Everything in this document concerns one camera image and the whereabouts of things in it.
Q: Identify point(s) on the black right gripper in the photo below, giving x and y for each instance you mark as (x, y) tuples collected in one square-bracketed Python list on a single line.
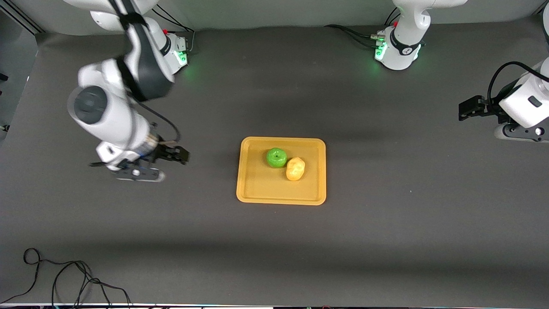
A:
[(164, 152)]

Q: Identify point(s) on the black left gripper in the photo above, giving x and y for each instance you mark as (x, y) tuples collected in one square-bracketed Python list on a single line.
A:
[(488, 107)]

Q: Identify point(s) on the green apple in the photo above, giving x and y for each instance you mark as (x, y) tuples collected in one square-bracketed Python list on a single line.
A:
[(276, 157)]

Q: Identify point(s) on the yellow potato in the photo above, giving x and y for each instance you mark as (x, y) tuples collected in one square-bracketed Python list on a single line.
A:
[(295, 169)]

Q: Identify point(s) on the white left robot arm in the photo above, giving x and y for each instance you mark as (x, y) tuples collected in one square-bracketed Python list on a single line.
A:
[(407, 25)]

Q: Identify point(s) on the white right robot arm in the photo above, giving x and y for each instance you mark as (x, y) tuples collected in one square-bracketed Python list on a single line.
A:
[(116, 116)]

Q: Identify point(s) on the orange plastic tray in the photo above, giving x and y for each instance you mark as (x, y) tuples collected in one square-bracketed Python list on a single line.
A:
[(261, 184)]

